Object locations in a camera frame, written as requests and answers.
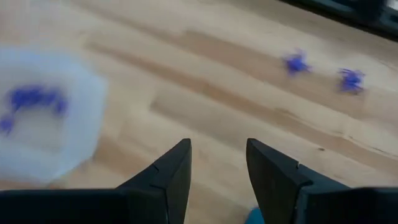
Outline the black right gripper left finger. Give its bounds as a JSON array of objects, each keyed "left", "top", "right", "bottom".
[{"left": 115, "top": 138, "right": 193, "bottom": 224}]

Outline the clear plastic bin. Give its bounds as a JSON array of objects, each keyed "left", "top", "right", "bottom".
[{"left": 0, "top": 46, "right": 109, "bottom": 184}]

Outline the teal plastic bin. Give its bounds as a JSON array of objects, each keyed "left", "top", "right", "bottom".
[{"left": 244, "top": 207, "right": 265, "bottom": 224}]

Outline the purple plastic spider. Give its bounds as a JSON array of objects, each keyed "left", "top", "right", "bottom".
[
  {"left": 282, "top": 49, "right": 312, "bottom": 77},
  {"left": 337, "top": 67, "right": 366, "bottom": 95},
  {"left": 7, "top": 83, "right": 68, "bottom": 116}
]

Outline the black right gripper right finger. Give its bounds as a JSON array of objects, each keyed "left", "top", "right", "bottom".
[{"left": 246, "top": 138, "right": 313, "bottom": 224}]

